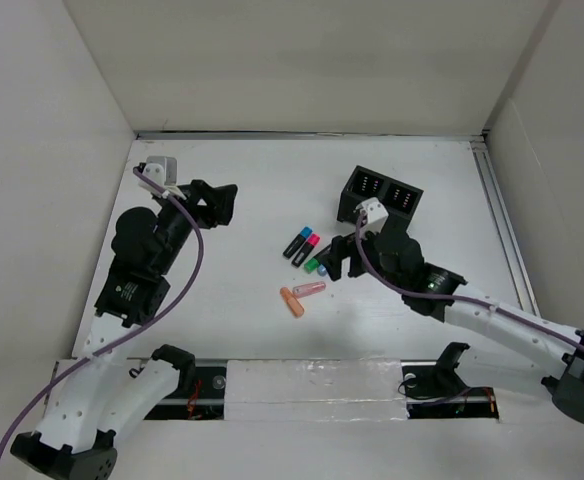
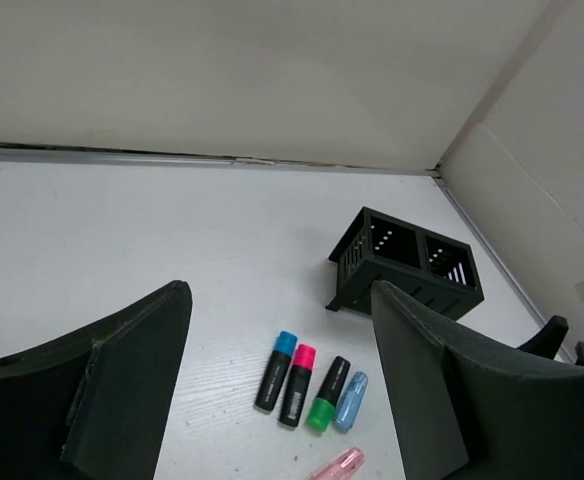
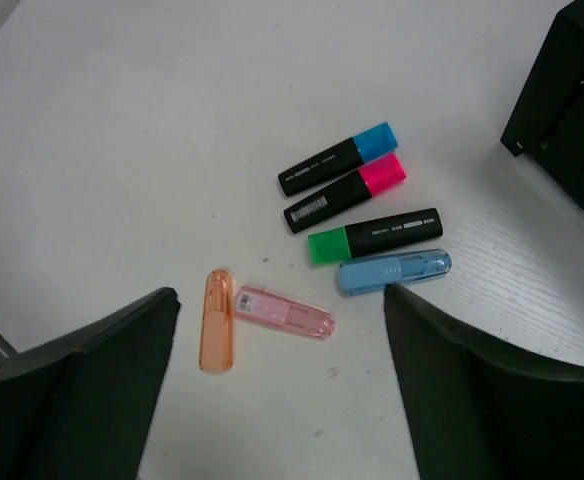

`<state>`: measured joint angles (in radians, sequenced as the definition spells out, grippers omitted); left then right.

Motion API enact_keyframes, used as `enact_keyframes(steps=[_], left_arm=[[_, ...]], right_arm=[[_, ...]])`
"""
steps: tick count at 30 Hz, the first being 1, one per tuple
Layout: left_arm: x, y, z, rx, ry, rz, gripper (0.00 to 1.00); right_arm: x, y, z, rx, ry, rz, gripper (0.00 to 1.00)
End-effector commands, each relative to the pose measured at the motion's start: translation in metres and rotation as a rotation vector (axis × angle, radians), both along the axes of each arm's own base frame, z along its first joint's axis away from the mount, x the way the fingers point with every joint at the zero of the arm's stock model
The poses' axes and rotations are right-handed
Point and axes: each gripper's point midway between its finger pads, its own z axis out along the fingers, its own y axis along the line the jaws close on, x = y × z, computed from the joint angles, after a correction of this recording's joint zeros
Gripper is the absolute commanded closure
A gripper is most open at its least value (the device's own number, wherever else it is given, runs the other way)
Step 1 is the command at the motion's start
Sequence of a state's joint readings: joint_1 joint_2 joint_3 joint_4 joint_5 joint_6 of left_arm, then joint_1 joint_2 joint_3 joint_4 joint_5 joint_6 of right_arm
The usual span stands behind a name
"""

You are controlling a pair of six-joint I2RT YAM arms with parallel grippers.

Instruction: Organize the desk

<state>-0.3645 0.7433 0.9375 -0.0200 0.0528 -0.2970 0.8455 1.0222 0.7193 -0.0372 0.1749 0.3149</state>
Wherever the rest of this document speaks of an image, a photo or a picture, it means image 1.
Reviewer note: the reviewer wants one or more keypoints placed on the front mounting rail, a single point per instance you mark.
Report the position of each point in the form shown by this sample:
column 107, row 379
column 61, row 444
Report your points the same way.
column 362, row 390

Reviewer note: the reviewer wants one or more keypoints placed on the black highlighter pink cap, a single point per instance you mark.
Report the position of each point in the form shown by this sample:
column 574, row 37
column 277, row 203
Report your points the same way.
column 305, row 250

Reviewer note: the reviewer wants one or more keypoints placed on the back aluminium rail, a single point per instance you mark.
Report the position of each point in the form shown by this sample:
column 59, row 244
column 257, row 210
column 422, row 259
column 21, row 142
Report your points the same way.
column 289, row 135

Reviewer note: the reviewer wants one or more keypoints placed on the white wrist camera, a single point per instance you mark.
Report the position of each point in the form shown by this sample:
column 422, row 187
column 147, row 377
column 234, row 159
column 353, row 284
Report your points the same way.
column 159, row 176
column 374, row 214

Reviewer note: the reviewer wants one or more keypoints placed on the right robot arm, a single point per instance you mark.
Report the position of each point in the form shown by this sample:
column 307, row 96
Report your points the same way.
column 549, row 357

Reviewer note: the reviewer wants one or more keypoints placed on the orange highlighter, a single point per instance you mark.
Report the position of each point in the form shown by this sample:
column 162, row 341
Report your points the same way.
column 293, row 304

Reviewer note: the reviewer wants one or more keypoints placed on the aluminium rail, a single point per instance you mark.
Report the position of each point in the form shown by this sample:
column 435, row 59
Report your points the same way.
column 289, row 135
column 518, row 272

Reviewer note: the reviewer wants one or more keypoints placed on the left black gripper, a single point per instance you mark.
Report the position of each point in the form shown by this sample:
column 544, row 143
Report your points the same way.
column 216, row 201

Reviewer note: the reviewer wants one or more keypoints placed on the black highlighter green cap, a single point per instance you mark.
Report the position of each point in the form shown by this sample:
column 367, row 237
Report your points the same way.
column 314, row 263

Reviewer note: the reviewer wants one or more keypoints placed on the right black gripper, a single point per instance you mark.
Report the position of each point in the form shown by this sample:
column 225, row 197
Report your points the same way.
column 342, row 247

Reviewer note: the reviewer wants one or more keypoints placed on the black highlighter blue cap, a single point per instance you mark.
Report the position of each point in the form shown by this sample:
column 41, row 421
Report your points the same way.
column 297, row 242

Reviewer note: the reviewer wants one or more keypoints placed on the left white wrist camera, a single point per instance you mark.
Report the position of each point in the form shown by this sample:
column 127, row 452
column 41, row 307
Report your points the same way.
column 159, row 176

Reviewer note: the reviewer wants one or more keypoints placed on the right aluminium rail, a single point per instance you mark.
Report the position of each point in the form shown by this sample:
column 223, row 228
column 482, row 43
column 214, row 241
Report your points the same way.
column 518, row 272

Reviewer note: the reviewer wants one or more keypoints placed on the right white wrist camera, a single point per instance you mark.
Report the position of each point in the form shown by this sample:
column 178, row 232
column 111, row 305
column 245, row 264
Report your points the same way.
column 374, row 214

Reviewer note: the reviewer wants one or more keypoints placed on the pink translucent highlighter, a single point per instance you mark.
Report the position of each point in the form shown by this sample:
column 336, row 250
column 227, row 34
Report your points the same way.
column 308, row 289

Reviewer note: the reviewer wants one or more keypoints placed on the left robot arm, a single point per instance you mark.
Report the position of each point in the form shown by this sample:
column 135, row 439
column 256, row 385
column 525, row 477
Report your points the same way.
column 96, row 408

